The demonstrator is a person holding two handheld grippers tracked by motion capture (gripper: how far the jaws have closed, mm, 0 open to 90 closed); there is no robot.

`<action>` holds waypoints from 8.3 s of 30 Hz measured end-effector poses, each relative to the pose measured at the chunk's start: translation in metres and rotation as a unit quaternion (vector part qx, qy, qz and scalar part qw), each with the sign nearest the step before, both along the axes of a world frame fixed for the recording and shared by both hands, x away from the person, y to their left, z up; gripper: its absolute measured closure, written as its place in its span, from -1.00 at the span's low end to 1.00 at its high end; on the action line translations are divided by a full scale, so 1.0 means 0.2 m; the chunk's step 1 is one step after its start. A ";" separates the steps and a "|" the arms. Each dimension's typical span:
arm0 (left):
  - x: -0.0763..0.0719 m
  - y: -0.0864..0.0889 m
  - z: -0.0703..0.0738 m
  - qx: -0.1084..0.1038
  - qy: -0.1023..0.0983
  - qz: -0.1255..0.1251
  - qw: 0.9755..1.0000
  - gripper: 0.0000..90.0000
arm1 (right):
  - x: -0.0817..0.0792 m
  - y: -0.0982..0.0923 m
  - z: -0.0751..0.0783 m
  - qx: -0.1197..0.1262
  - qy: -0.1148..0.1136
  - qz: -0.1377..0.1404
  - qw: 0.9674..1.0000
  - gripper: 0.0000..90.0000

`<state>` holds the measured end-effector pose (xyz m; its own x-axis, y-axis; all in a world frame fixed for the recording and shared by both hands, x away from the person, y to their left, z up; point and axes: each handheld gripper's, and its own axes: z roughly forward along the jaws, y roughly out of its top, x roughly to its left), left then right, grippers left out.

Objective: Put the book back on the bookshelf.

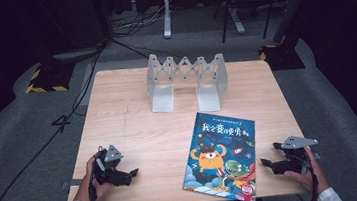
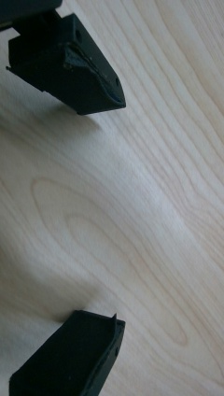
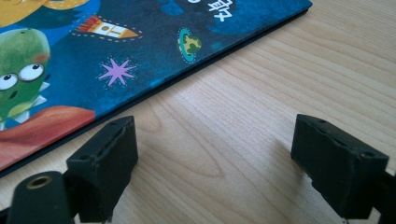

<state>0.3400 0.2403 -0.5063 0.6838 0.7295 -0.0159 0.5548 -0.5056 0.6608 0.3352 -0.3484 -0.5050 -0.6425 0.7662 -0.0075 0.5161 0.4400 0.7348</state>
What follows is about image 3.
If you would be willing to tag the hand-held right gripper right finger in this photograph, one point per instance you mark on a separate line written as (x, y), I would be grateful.
(339, 168)

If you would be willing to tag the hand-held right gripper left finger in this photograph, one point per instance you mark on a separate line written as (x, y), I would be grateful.
(106, 168)

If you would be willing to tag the blue illustrated children's book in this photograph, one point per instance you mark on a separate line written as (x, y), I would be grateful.
(149, 56)

